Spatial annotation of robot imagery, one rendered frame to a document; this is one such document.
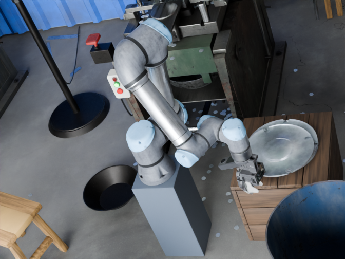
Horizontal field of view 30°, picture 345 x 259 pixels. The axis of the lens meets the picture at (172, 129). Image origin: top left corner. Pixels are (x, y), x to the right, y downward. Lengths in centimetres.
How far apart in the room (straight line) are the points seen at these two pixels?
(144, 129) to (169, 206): 35
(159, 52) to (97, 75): 193
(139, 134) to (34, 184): 125
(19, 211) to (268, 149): 113
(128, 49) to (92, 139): 155
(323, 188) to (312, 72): 131
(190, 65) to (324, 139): 69
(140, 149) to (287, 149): 59
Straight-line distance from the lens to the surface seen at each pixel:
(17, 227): 288
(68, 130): 373
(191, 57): 286
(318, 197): 236
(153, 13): 288
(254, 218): 269
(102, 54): 295
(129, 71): 214
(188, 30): 288
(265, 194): 256
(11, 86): 438
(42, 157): 371
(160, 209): 263
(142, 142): 241
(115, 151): 349
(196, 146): 222
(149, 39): 218
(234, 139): 221
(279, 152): 258
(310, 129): 267
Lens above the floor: 218
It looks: 39 degrees down
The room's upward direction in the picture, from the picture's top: 23 degrees counter-clockwise
